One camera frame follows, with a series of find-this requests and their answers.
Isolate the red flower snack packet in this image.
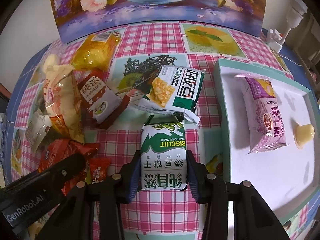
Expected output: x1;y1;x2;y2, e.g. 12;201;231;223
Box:
37;139;110;196

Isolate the small red candy packet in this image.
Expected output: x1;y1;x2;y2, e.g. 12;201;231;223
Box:
88;157;111;184

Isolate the white snack packet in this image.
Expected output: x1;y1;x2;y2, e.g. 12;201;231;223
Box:
25;109;52;153

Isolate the beige swiss roll packet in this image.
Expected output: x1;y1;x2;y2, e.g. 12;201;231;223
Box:
43;64;85;144

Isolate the red white milk biscuit packet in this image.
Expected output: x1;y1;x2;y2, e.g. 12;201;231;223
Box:
78;68;130;129

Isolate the purple swiss roll packet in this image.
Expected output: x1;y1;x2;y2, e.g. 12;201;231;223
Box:
235;74;287;153

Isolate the yellow jelly cup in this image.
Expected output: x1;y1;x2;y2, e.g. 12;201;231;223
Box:
293;124;315;150

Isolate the green mung bean biscuit packet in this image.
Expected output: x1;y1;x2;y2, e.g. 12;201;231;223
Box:
140;115;187;191

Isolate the round pastry clear wrapper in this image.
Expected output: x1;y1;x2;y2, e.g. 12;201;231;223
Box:
42;54;60;73

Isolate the yellow clear cake packet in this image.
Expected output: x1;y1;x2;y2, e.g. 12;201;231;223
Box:
71;31;121;72

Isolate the white green cracker packet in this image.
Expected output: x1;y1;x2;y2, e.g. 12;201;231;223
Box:
135;66;205;124

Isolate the white teal-rimmed tray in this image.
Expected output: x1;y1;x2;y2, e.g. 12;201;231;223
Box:
213;59;319;222

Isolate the checkered picture tablecloth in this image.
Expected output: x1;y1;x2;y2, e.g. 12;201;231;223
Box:
0;21;320;240

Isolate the flower painting canvas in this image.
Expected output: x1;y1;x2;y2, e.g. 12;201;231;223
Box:
50;0;266;43

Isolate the white bulb socket lamp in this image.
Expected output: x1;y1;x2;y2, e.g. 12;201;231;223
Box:
266;0;308;52

